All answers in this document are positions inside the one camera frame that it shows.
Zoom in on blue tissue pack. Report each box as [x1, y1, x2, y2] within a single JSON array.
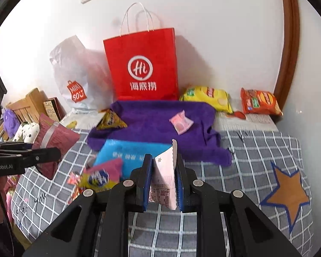
[[93, 139, 172, 179]]

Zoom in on white Miniso plastic bag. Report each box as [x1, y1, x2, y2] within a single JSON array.
[[49, 35, 114, 112]]

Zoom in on brown decorated box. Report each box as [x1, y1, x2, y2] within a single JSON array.
[[43, 97, 65, 122]]

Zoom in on red long snack packet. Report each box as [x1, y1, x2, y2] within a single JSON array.
[[67, 172, 86, 204]]

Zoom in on white pink strawberry snack packet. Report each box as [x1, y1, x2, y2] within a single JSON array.
[[149, 139, 177, 210]]

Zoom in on pink red snack bag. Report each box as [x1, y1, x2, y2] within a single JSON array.
[[32, 114, 80, 180]]

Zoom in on purple plush toy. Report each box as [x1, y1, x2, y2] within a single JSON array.
[[3, 109, 21, 138]]

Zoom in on brown wooden door frame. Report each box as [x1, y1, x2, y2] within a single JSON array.
[[274, 0, 300, 109]]

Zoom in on orange chips bag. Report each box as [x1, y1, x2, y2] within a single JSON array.
[[240, 88, 282, 115]]

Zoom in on pink yellow snack bag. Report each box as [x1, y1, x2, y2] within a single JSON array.
[[77, 158, 123, 193]]

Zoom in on yellow triangular snack packet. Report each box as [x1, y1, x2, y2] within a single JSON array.
[[96, 109, 127, 130]]

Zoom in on yellow chips bag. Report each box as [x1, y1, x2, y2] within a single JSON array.
[[180, 86, 233, 114]]

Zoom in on purple towel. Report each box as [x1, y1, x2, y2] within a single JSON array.
[[87, 100, 232, 166]]

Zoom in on red Haidilao paper bag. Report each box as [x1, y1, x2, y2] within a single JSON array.
[[103, 7, 179, 100]]

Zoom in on pink small snack packet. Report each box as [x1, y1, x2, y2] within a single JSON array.
[[169, 110, 194, 135]]

